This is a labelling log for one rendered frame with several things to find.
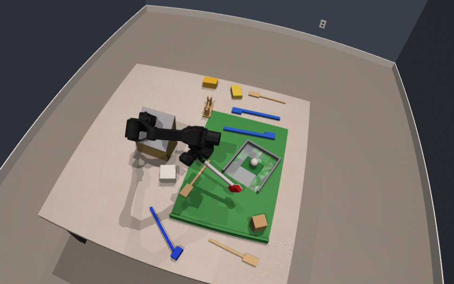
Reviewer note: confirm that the blue flat bar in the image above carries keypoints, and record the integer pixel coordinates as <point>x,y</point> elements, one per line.
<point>239,111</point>
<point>268,135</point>

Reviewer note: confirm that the blue putter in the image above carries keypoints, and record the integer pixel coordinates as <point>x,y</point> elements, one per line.
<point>177,251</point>

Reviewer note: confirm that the green flat mat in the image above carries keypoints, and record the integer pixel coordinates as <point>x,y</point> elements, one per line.
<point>211,202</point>

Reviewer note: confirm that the white golf ball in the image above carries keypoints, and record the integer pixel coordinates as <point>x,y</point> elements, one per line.
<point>254,162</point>

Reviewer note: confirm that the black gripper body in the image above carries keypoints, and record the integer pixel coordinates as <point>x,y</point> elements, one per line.
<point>189,158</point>

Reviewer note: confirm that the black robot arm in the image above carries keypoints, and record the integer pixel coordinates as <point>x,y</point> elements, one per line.
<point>195,136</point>

